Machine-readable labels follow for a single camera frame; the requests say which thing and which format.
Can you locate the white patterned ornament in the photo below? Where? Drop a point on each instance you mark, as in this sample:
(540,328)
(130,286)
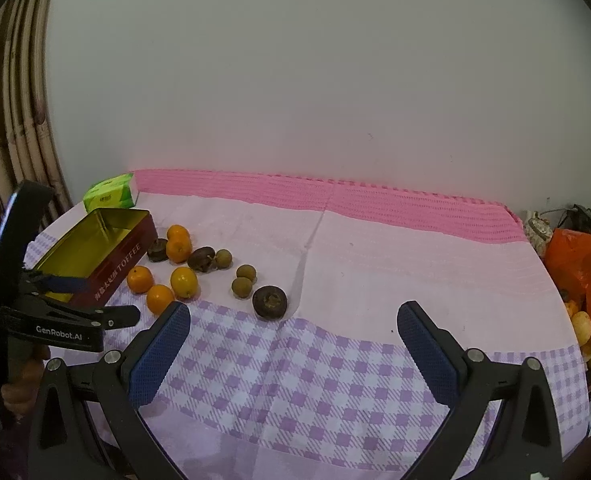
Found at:
(538,232)

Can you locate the green tissue pack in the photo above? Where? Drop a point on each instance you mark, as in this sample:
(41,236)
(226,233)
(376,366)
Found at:
(117,192)

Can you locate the orange plastic bag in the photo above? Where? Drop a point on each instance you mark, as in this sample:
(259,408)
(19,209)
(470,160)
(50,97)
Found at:
(568,262)

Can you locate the beige patterned curtain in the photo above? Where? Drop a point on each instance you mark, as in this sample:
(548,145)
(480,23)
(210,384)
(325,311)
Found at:
(27,150)

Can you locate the person's left hand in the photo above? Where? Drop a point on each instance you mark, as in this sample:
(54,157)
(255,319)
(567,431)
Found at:
(20,394)

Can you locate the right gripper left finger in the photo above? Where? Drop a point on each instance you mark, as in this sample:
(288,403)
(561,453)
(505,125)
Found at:
(87,422)

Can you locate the green brown longan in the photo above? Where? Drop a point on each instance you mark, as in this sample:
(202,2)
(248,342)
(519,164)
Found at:
(242,287)
(223,259)
(247,271)

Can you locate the yellow orange mandarin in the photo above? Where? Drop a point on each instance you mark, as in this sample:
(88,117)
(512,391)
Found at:
(184,283)

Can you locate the red gold toffee tin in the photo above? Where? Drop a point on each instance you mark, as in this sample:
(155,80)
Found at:
(103,247)

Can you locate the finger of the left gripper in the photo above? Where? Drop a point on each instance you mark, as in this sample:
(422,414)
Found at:
(53,314)
(57,282)

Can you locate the dark brown passion fruit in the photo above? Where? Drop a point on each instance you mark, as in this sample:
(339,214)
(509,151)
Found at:
(270,302)
(157,250)
(202,259)

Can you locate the pink purple checked tablecloth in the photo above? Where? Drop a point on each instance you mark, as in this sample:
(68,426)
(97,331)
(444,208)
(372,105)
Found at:
(330,392)

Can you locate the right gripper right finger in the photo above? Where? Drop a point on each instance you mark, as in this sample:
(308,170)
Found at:
(524,442)

